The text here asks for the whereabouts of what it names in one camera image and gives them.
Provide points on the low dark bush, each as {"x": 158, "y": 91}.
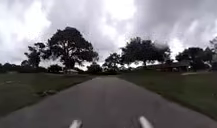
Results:
{"x": 94, "y": 68}

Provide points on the grey asphalt road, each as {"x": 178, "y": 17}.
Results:
{"x": 106, "y": 100}

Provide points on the broad dark tree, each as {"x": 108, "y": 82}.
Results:
{"x": 144, "y": 50}

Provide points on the large dark oak tree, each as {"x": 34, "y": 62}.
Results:
{"x": 70, "y": 46}

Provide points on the low dark building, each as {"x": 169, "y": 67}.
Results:
{"x": 172, "y": 66}

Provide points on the robot's own part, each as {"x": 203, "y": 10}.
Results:
{"x": 75, "y": 124}
{"x": 145, "y": 122}

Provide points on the small dark tree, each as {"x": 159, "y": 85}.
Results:
{"x": 34, "y": 55}

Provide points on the grass field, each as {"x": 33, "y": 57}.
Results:
{"x": 182, "y": 86}

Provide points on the grass verge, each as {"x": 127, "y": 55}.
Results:
{"x": 26, "y": 88}

